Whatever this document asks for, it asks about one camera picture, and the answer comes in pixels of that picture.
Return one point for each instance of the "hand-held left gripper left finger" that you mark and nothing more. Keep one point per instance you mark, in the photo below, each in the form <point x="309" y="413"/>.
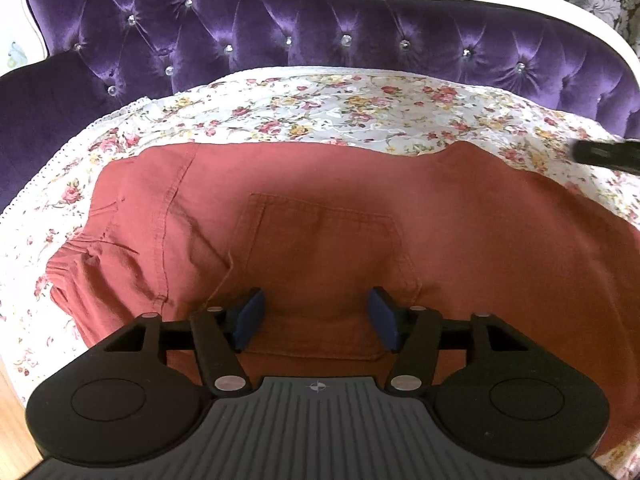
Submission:
<point x="250" y="317"/>

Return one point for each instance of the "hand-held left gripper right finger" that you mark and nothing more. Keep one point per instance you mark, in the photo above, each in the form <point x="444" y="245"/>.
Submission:
<point x="385" y="317"/>

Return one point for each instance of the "rust red pants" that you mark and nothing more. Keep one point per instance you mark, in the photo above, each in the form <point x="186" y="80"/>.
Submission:
<point x="450" y="235"/>

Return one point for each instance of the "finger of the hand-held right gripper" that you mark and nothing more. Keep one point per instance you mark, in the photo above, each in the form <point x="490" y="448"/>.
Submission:
<point x="610" y="155"/>

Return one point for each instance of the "purple tufted sofa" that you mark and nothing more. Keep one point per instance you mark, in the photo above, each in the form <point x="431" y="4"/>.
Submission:
<point x="300" y="25"/>

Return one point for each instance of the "floral blanket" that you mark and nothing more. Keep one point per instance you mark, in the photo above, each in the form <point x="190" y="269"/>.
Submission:
<point x="310" y="110"/>

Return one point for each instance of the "green cupcake wall sticker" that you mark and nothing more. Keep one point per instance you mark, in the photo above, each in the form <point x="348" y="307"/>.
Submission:
<point x="15" y="55"/>

